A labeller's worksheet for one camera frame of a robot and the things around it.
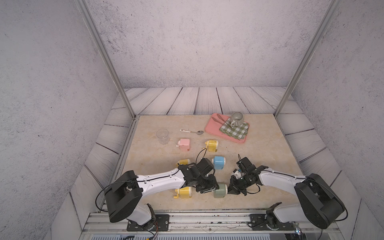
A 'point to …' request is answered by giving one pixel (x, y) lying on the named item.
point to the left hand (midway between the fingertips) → (219, 192)
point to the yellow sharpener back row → (212, 145)
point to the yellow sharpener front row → (183, 193)
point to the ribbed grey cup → (237, 119)
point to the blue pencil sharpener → (219, 162)
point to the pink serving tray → (222, 125)
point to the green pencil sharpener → (222, 191)
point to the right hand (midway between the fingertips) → (226, 192)
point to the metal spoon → (199, 132)
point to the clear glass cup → (162, 134)
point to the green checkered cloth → (239, 132)
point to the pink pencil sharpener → (184, 144)
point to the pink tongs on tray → (223, 121)
